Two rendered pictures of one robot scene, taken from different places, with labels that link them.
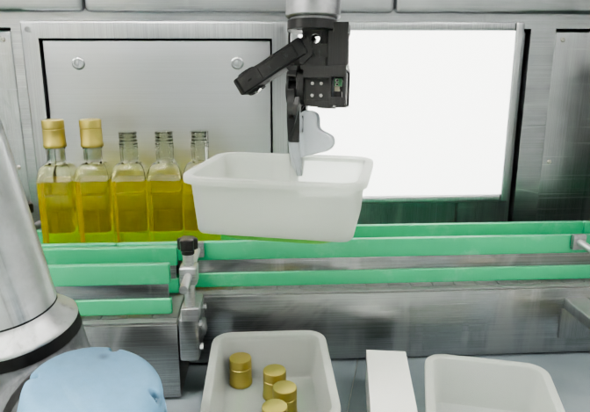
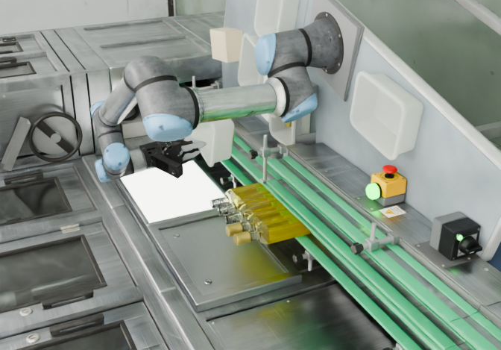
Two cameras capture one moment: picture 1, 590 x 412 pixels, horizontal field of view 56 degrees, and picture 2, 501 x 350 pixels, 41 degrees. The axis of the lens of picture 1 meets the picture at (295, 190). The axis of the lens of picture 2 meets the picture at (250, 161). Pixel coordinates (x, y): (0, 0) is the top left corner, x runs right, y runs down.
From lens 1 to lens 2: 1.96 m
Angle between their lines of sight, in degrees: 56
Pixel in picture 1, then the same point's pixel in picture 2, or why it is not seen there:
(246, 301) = not seen: hidden behind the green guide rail
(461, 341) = (253, 121)
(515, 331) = not seen: hidden behind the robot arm
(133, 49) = (188, 266)
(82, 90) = (222, 277)
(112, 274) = (282, 169)
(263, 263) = (259, 167)
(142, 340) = (303, 153)
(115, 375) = (258, 57)
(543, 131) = not seen: hidden behind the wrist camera
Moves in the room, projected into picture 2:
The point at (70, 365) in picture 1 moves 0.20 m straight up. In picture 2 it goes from (262, 65) to (198, 74)
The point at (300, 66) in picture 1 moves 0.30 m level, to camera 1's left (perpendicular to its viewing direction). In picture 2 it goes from (162, 147) to (195, 192)
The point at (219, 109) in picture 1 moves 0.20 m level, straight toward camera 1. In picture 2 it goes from (203, 235) to (200, 180)
